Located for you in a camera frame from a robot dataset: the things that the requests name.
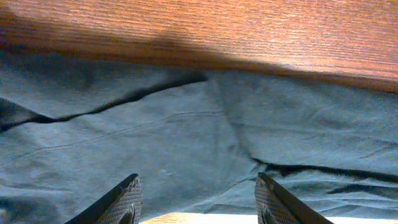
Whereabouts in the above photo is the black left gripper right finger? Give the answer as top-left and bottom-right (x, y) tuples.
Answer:
(254, 172), (333, 224)

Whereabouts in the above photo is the dark green t-shirt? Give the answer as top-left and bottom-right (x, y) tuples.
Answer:
(1, 51), (397, 223)

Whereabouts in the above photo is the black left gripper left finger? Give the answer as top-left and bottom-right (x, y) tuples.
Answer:
(65, 174), (142, 224)

